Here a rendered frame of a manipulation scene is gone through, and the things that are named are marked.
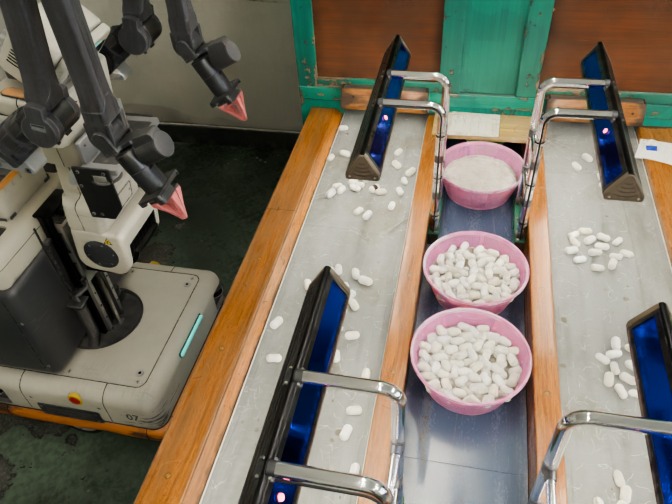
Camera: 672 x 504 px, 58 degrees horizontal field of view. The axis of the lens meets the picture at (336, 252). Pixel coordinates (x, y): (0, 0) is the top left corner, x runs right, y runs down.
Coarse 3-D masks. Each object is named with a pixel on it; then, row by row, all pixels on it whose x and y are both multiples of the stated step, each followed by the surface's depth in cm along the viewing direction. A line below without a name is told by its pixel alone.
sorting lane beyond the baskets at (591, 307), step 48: (576, 144) 196; (576, 192) 178; (624, 240) 162; (576, 288) 151; (624, 288) 150; (576, 336) 140; (624, 336) 140; (576, 384) 131; (624, 384) 130; (576, 432) 123; (624, 432) 122; (576, 480) 116
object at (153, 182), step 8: (144, 168) 129; (152, 168) 131; (136, 176) 130; (144, 176) 130; (152, 176) 131; (160, 176) 132; (168, 176) 135; (144, 184) 131; (152, 184) 131; (160, 184) 132; (152, 192) 132; (160, 192) 130; (144, 200) 132; (152, 200) 131; (160, 200) 130
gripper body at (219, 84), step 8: (216, 72) 160; (208, 80) 160; (216, 80) 160; (224, 80) 161; (232, 80) 168; (216, 88) 161; (224, 88) 162; (232, 88) 163; (216, 96) 163; (224, 96) 160; (216, 104) 162
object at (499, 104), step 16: (304, 96) 216; (320, 96) 215; (336, 96) 214; (432, 96) 206; (464, 96) 204; (480, 96) 203; (496, 96) 201; (512, 96) 201; (304, 112) 221; (352, 112) 218; (432, 112) 210; (480, 112) 207; (496, 112) 205; (512, 112) 204; (528, 112) 203; (656, 112) 194
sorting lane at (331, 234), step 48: (336, 144) 204; (336, 192) 185; (336, 240) 169; (384, 240) 168; (288, 288) 156; (384, 288) 155; (288, 336) 145; (384, 336) 143; (240, 432) 127; (336, 432) 126; (240, 480) 119
